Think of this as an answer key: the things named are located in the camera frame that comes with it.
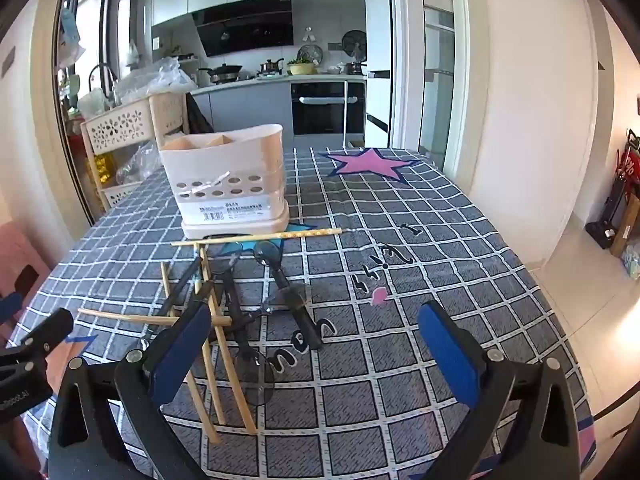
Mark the green basin with vegetables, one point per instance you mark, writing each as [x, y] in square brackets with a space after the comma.
[301, 67]

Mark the white refrigerator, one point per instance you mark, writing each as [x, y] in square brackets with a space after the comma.
[377, 60]

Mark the grey checked tablecloth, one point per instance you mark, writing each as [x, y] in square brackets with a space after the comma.
[400, 260]

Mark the cardboard box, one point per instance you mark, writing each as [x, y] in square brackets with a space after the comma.
[627, 232]

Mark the sliding glass door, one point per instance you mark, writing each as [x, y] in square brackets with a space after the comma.
[435, 60]

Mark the stainless steel pot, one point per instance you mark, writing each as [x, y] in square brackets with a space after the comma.
[271, 67]

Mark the clear plastic bag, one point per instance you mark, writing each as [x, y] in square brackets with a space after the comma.
[137, 165]

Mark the beige plastic storage trolley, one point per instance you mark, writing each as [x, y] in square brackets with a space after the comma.
[120, 125]

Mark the plain bamboo chopstick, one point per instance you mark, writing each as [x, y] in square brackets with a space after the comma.
[214, 385]
[242, 395]
[166, 285]
[125, 314]

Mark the grey wall switch panel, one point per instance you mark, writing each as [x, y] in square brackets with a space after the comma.
[7, 60]

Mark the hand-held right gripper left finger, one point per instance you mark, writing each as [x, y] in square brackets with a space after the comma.
[182, 355]

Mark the black and red upright appliance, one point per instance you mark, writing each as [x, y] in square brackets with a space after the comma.
[607, 220]

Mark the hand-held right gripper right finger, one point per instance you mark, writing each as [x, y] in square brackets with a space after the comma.
[450, 355]

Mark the beige plastic utensil holder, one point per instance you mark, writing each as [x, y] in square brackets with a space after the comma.
[225, 180]

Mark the black wok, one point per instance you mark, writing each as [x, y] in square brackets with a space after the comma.
[225, 72]

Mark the crumpled clear plastic bags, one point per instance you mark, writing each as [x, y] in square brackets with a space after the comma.
[155, 80]

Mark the black range hood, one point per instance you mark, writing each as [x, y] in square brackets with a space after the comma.
[245, 30]

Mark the gold foil package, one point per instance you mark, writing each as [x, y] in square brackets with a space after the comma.
[104, 167]

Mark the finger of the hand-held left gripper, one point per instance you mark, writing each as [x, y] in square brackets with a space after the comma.
[52, 327]
[10, 307]

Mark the black built-in oven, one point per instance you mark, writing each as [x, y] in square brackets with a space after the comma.
[325, 110]

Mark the blue and white hanging bag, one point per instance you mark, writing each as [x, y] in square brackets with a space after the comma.
[70, 40]

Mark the kitchen faucet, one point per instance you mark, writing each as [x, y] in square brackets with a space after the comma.
[100, 72]

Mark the white hanging plastic bag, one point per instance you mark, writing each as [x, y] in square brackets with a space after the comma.
[132, 55]

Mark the spiral-patterned bamboo chopstick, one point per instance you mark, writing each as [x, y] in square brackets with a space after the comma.
[300, 234]

